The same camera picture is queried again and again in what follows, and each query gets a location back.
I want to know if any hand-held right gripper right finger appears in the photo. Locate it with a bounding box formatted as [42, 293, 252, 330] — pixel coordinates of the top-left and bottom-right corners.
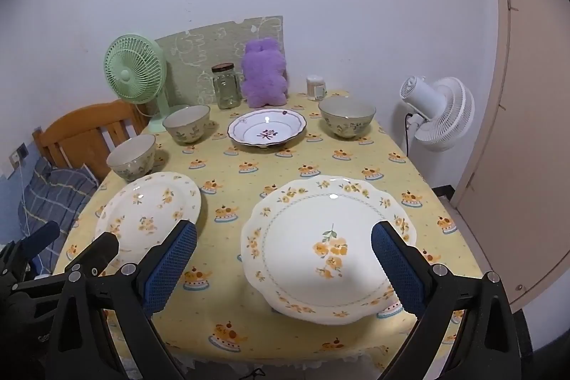
[371, 220, 522, 380]

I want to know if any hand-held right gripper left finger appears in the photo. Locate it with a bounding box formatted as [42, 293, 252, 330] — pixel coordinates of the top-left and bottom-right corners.
[47, 220, 199, 380]

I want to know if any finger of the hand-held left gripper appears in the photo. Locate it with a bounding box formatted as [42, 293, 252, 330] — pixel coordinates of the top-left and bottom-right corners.
[22, 221, 61, 262]
[64, 232, 120, 278]

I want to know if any small yellow floral plate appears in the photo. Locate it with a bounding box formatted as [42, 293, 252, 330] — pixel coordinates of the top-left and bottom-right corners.
[95, 172, 202, 269]

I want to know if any beige floral bowl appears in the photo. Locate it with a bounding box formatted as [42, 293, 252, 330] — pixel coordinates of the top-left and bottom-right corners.
[318, 96, 377, 139]
[162, 104, 211, 146]
[106, 134, 157, 181]

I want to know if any large yellow floral plate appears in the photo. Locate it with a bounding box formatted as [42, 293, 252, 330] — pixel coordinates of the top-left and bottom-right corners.
[240, 175, 418, 325]

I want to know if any white plate with red pattern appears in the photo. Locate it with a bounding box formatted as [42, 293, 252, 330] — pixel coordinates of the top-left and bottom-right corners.
[227, 109, 308, 149]

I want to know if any light blue bed sheet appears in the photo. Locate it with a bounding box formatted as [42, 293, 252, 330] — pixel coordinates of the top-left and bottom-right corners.
[0, 171, 32, 247]

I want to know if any blue plaid pillow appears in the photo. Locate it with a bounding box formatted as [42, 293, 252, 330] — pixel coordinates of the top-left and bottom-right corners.
[18, 160, 99, 269]

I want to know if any yellow printed tablecloth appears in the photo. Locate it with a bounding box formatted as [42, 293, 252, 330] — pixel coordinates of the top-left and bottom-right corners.
[52, 90, 484, 376]

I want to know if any white desk fan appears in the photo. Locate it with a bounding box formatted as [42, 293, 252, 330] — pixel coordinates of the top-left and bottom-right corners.
[399, 75, 476, 152]

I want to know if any green desk fan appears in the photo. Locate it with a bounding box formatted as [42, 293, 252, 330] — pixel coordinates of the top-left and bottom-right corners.
[104, 34, 172, 134]

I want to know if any beige door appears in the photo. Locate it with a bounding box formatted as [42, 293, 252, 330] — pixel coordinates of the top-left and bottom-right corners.
[452, 0, 570, 314]

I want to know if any glass jar with lid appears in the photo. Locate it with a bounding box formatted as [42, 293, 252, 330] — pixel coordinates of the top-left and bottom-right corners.
[211, 63, 242, 110]

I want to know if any cotton swab container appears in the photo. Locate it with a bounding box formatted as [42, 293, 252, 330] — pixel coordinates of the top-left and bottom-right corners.
[306, 75, 327, 101]

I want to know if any purple plush toy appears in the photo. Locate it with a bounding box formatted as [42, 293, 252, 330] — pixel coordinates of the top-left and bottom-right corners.
[240, 39, 289, 107]

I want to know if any green patterned board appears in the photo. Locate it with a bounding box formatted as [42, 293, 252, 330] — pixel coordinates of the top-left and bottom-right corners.
[154, 16, 284, 107]

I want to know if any white cable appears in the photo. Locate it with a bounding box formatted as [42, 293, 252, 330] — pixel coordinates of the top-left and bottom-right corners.
[18, 164, 34, 238]

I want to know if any wall socket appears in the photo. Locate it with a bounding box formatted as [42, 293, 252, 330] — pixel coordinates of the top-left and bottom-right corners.
[10, 142, 28, 167]

